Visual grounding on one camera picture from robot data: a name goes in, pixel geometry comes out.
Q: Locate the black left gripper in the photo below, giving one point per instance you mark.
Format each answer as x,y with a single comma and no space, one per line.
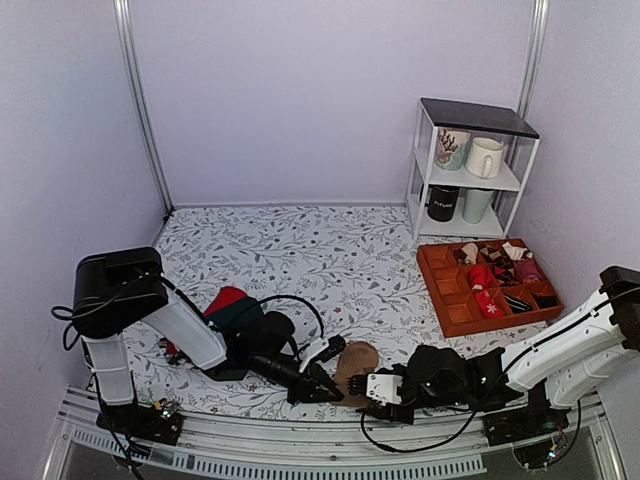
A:
312,381

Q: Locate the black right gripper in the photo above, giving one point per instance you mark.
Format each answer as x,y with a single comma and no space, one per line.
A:
387,413

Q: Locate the tan ribbed sock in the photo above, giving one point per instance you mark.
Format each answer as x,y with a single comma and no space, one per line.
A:
359,357

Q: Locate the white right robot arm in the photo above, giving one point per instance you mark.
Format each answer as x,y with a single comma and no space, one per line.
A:
565,360

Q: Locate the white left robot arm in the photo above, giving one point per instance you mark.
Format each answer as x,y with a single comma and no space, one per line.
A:
116,290

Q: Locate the floral patterned table mat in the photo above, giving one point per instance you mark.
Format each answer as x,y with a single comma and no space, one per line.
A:
349,271

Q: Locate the red and green sock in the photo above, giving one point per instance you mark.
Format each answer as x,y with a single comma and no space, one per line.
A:
230,313

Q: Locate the red snowflake sock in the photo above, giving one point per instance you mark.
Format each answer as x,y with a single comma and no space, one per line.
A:
488,306

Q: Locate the orange wooden divider tray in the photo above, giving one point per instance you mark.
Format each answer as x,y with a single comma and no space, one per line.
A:
453,299

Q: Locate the red rolled sock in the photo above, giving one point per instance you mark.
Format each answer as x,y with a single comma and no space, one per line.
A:
481,277

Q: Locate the black striped sock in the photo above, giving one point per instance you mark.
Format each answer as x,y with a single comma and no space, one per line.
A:
517,305

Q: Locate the beige patterned sock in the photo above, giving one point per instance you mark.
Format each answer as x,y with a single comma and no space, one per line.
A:
467,254

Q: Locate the brown argyle sock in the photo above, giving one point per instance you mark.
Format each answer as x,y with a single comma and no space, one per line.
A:
502,266

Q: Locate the black folded sock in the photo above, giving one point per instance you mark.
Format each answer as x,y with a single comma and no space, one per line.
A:
546,301

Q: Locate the purple rolled sock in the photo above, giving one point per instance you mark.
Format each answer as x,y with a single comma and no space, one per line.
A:
528,271

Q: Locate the black mug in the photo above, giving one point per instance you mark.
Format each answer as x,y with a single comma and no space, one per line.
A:
442,202

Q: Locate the pale green cup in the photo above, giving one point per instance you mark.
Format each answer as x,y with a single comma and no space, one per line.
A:
475,205

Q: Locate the white metal shelf rack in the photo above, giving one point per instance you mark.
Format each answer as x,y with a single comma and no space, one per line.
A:
521,144

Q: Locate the coral pattern mug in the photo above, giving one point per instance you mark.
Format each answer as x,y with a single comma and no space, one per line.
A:
452,147

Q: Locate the white ceramic mug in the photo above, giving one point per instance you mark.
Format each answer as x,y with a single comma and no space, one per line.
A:
485,157

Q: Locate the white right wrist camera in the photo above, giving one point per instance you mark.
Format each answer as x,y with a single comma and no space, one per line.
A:
384,388

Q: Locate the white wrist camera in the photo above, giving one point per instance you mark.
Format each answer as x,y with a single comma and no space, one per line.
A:
310,352
384,388

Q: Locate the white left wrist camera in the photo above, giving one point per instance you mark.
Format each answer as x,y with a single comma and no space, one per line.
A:
310,352

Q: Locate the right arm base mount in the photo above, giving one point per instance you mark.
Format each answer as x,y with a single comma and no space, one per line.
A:
534,419

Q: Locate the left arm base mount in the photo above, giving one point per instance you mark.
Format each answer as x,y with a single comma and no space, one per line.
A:
160,422

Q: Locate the aluminium front rail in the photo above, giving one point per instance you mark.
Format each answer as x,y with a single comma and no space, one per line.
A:
448,445

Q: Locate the left aluminium corner post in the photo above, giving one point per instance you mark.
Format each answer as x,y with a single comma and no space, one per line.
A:
124,26

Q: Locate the aluminium corner post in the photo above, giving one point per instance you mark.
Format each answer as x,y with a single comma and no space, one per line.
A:
533,55
124,26

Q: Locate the right aluminium corner post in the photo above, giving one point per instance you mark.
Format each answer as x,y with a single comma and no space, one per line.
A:
533,55

